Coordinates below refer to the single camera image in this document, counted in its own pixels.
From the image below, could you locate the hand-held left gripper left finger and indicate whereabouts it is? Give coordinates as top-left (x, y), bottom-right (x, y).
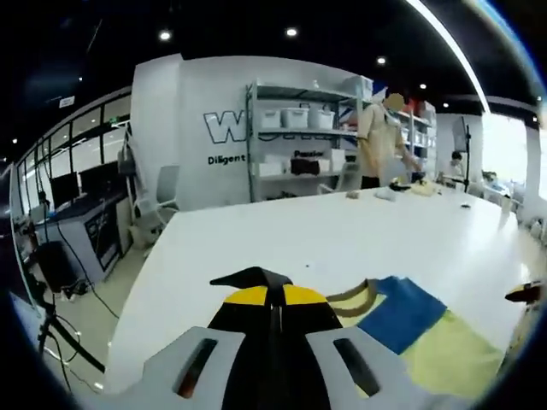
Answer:
top-left (143, 284), bottom-right (279, 410)

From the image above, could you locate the white floor stand device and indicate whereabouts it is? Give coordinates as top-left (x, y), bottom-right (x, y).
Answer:
top-left (117, 126), bottom-right (150, 207)

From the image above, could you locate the black tripod stand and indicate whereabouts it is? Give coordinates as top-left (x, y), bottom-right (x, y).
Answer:
top-left (452, 117), bottom-right (476, 196)

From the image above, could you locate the black monitor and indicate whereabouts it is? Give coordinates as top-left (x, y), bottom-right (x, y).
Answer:
top-left (79, 160), bottom-right (125, 200)
top-left (49, 172), bottom-right (81, 209)

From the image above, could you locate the white storage bin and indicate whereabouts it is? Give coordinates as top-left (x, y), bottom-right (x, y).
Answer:
top-left (309, 105), bottom-right (335, 129)
top-left (259, 108), bottom-right (282, 129)
top-left (281, 106), bottom-right (309, 128)

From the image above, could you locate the dark counter desk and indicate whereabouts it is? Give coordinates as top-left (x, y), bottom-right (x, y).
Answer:
top-left (33, 191), bottom-right (133, 283)

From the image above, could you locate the ceiling light strip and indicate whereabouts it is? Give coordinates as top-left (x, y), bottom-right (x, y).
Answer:
top-left (403, 0), bottom-right (489, 114)

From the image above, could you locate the grey metal shelving unit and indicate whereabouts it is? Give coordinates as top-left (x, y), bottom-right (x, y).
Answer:
top-left (401, 100), bottom-right (439, 172)
top-left (245, 79), bottom-right (373, 202)

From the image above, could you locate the black camera tripod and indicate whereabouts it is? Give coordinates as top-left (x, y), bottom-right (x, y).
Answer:
top-left (25, 277), bottom-right (107, 377)

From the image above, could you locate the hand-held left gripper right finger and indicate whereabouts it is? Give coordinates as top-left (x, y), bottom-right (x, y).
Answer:
top-left (276, 284), bottom-right (415, 410)

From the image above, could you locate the black computer tower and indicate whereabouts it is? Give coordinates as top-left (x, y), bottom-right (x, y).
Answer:
top-left (33, 241), bottom-right (78, 292)

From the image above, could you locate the white office chair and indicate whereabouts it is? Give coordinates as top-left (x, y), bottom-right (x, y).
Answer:
top-left (134, 164), bottom-right (181, 240)

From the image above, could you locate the yellow blue grey garment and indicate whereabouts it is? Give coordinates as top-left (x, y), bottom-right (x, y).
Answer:
top-left (209, 266), bottom-right (508, 402)

